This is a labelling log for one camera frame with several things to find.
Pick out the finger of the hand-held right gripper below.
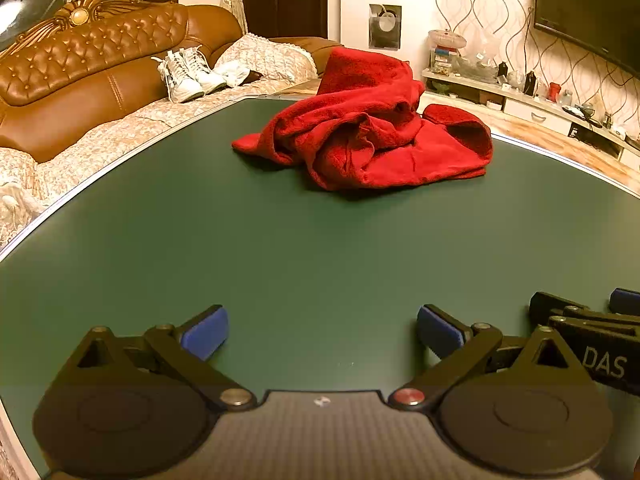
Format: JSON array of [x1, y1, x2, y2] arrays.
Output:
[[608, 287, 640, 317], [529, 291, 593, 331]]

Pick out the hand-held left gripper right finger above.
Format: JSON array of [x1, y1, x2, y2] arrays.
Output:
[[389, 304, 593, 411]]

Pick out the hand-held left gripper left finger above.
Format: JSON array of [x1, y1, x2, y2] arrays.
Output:
[[64, 304, 258, 412]]

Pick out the red fleece garment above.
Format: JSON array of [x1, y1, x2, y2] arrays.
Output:
[[231, 47, 494, 192]]

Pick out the white television cabinet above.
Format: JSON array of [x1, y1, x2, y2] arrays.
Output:
[[421, 67, 640, 172]]

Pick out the cream quilted sofa cover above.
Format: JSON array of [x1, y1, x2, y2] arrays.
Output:
[[0, 77, 321, 252]]

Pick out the white sneaker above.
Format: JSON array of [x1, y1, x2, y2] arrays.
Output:
[[151, 50, 206, 104], [182, 46, 228, 95]]

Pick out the clear glass containers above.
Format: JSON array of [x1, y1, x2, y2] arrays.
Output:
[[466, 44, 501, 79]]

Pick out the white crumpled cloth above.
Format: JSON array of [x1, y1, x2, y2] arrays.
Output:
[[217, 61, 251, 87]]

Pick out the brown leather sofa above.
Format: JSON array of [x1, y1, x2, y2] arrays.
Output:
[[0, 0, 346, 163]]

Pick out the cream quilted pillow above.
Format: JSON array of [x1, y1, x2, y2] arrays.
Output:
[[214, 32, 319, 84]]

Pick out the black flat television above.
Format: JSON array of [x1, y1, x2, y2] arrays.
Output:
[[533, 0, 640, 81]]

